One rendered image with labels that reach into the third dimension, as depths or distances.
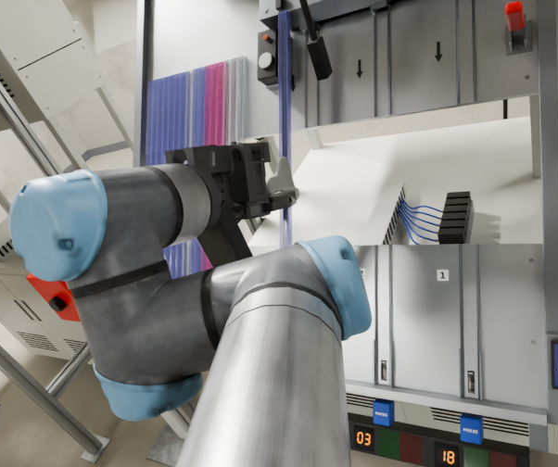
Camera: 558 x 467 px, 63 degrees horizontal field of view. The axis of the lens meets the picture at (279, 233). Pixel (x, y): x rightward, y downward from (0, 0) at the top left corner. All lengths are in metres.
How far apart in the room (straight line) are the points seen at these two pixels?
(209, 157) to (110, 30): 4.00
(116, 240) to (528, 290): 0.46
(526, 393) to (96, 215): 0.51
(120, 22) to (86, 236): 4.06
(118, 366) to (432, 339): 0.41
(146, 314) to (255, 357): 0.14
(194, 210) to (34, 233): 0.13
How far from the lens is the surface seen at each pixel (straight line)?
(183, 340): 0.33
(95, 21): 4.49
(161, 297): 0.34
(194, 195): 0.41
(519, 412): 0.61
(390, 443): 0.69
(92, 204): 0.34
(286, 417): 0.19
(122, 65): 4.48
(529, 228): 1.02
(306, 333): 0.24
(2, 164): 4.56
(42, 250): 0.35
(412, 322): 0.63
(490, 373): 0.63
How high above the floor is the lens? 1.25
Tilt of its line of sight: 32 degrees down
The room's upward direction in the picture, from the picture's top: 23 degrees counter-clockwise
